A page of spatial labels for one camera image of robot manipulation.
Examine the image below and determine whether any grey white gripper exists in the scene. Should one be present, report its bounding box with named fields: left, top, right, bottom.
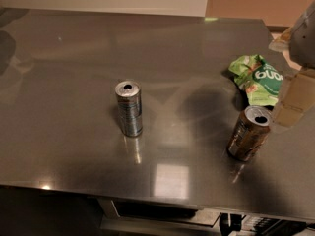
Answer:
left=269, top=1, right=315, bottom=127

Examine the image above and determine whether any orange brown soda can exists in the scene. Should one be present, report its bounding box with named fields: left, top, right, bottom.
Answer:
left=227, top=105, right=272, bottom=162

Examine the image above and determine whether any grey drawer under table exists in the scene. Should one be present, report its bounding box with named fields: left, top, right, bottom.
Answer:
left=98, top=199, right=221, bottom=236

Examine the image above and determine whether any green chip bag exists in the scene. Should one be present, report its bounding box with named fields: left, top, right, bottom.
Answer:
left=228, top=55, right=284, bottom=107

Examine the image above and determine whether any silver blue redbull can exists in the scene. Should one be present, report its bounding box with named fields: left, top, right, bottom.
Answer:
left=115, top=80, right=143, bottom=137

